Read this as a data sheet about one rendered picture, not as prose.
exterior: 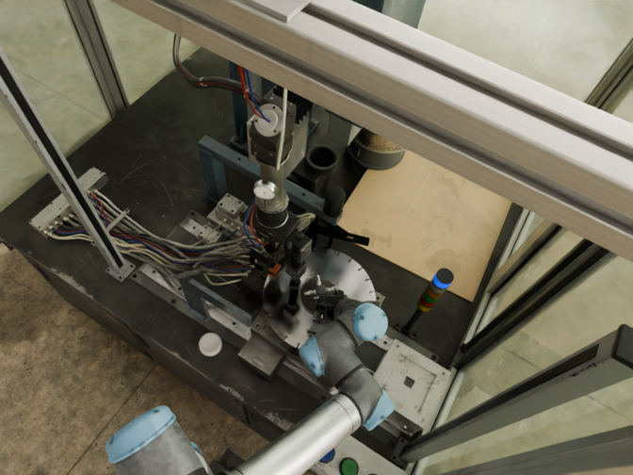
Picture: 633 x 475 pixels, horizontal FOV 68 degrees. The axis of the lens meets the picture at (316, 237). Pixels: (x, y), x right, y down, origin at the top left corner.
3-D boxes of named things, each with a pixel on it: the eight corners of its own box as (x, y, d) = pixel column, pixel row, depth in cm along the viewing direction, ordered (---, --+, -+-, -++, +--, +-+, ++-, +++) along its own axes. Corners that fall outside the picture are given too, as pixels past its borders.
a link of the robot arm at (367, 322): (347, 321, 96) (379, 297, 99) (329, 314, 107) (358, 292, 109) (366, 352, 98) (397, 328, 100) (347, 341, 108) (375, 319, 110)
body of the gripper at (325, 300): (312, 292, 123) (327, 297, 111) (343, 292, 125) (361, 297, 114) (312, 321, 123) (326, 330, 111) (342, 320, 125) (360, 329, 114)
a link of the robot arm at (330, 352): (327, 389, 93) (370, 355, 96) (294, 344, 97) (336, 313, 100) (327, 395, 100) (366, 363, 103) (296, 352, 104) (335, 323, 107)
